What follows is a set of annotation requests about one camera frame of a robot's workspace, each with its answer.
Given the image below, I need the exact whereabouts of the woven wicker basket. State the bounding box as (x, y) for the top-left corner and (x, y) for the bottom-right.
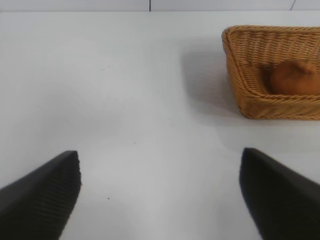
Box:
(221, 24), (320, 121)

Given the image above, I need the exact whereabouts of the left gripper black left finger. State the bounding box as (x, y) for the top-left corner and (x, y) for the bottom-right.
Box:
(0, 150), (83, 240)

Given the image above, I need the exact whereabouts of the orange fruit with knob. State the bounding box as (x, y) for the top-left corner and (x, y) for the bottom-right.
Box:
(269, 59), (320, 96)

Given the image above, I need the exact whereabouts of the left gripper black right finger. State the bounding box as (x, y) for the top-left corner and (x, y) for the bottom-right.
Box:
(238, 147), (320, 240)

